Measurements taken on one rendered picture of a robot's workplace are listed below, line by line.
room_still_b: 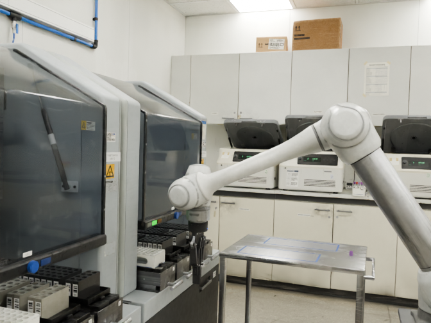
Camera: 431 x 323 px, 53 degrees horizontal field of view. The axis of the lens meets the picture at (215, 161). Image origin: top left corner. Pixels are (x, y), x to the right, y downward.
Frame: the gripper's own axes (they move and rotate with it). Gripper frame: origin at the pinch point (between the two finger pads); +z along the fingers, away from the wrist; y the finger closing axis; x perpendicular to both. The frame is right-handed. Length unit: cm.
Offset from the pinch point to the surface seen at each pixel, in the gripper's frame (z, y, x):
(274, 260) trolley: -1.3, -25.8, 24.5
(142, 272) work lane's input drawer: -0.1, 6.5, -19.6
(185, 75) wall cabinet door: -119, -259, -113
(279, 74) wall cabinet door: -117, -259, -17
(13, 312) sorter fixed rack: -6, 66, -24
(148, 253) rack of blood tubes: -6.6, 2.5, -19.1
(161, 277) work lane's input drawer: 0.8, 6.0, -11.9
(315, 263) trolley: -1.6, -27.5, 41.3
